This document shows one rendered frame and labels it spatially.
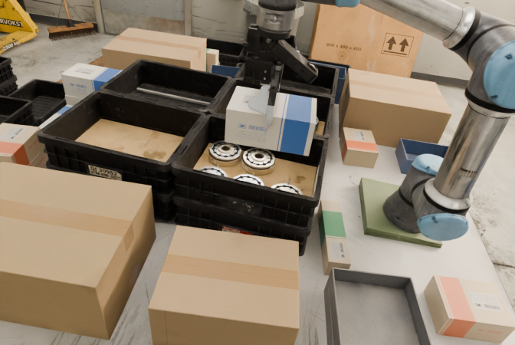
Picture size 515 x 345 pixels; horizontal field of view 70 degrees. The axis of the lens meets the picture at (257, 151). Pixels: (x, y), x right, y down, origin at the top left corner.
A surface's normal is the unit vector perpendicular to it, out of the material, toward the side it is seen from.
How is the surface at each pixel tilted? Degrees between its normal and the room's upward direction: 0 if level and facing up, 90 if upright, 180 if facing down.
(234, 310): 0
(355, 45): 76
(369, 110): 90
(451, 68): 90
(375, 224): 4
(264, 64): 90
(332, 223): 0
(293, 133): 90
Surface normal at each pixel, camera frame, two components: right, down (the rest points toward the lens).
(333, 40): -0.10, 0.38
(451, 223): -0.15, 0.70
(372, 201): 0.15, -0.77
